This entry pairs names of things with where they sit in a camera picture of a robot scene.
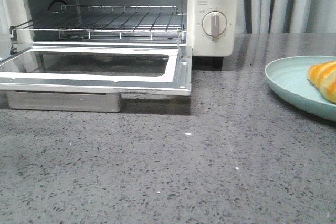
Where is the grey curtain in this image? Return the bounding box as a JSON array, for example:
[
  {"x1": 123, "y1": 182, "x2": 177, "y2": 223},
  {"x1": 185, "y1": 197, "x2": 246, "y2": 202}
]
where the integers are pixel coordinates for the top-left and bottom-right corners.
[{"x1": 236, "y1": 0, "x2": 335, "y2": 34}]

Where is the light green plate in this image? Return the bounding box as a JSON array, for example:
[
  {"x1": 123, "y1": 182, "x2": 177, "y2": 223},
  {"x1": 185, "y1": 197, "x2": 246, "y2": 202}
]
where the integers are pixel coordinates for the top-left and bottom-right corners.
[{"x1": 265, "y1": 56, "x2": 335, "y2": 121}]

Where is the oven glass door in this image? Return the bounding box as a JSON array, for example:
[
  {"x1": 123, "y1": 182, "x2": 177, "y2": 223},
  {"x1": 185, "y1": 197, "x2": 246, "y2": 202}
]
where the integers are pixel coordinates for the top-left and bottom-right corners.
[{"x1": 1, "y1": 45, "x2": 191, "y2": 96}]

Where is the metal oven wire rack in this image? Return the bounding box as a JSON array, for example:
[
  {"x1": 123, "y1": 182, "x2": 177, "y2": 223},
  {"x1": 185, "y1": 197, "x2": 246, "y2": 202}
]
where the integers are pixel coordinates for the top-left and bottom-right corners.
[{"x1": 11, "y1": 5, "x2": 187, "y2": 44}]

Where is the white toaster oven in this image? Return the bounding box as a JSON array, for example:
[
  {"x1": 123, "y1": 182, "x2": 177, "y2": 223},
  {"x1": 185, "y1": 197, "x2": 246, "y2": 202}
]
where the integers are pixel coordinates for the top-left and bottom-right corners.
[{"x1": 0, "y1": 0, "x2": 241, "y2": 69}]

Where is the golden croissant bread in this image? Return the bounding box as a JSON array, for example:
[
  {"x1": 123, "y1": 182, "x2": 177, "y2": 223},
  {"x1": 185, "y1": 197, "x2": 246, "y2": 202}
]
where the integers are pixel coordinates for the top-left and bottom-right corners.
[{"x1": 308, "y1": 61, "x2": 335, "y2": 103}]

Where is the lower oven knob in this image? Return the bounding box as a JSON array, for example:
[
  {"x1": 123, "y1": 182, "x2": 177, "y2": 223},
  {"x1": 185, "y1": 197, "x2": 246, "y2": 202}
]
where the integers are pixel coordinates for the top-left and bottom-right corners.
[{"x1": 202, "y1": 11, "x2": 227, "y2": 37}]

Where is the metal oven door handle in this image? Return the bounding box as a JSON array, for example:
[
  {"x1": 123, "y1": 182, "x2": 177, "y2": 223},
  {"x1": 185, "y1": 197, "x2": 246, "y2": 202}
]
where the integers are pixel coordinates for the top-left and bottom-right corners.
[{"x1": 6, "y1": 91, "x2": 122, "y2": 113}]

